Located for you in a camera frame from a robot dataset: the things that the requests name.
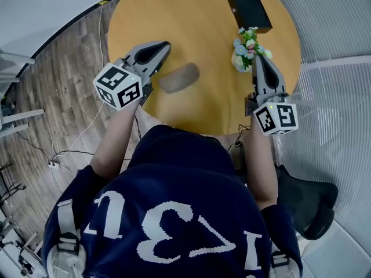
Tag black metal rack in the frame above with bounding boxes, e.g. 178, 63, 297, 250
0, 162, 27, 202

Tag brown felt pouch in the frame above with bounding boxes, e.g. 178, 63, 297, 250
158, 62, 201, 94

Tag black rectangular box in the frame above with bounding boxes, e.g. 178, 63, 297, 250
225, 0, 273, 35

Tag artificial flowers in white pot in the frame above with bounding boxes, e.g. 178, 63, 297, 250
231, 26, 274, 74

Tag person's navy printed shirt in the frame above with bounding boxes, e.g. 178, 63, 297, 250
40, 125, 304, 278

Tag grey metal equipment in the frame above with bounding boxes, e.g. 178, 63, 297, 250
0, 201, 44, 278

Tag black mesh office chair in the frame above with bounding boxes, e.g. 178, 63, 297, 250
228, 140, 339, 242

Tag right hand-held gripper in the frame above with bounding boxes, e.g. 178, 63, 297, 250
244, 54, 300, 137

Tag grey harness strap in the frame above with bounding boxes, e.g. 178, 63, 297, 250
48, 200, 88, 278
269, 236, 299, 278

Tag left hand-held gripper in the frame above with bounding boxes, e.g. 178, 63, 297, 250
92, 40, 172, 112

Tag person's left forearm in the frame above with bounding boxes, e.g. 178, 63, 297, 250
89, 107, 137, 182

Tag white desk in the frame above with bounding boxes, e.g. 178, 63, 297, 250
0, 49, 46, 138

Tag white counter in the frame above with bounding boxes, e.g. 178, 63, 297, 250
295, 221, 371, 278

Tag long white cable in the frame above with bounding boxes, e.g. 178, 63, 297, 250
51, 0, 106, 196

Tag person's right forearm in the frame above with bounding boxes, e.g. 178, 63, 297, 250
248, 117, 279, 211

